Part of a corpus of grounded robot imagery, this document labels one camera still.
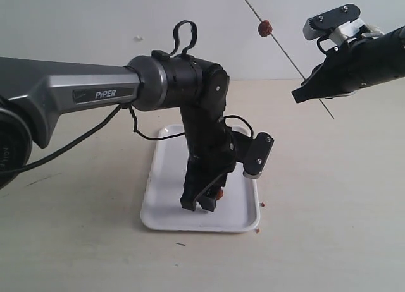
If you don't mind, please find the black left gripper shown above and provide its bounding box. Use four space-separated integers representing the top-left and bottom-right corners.
180 111 253 212

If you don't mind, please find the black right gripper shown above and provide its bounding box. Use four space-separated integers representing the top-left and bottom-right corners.
292 32 404 103

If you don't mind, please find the red hawthorn ball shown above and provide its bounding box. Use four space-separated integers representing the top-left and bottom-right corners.
215 188 223 200
257 20 273 37

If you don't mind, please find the thin metal skewer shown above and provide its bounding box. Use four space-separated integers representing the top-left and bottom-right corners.
239 0 335 120

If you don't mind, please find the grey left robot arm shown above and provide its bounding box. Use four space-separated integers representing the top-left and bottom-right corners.
1 52 251 212

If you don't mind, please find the white plastic tray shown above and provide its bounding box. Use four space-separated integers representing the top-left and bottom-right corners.
140 124 260 233

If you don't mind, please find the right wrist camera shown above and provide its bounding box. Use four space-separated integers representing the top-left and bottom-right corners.
302 3 385 43

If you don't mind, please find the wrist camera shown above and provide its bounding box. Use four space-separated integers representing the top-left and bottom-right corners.
243 132 274 179
302 3 385 43

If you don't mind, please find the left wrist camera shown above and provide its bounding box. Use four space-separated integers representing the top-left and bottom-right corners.
243 132 274 179

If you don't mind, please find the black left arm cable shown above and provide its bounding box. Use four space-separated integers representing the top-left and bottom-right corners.
0 20 256 182

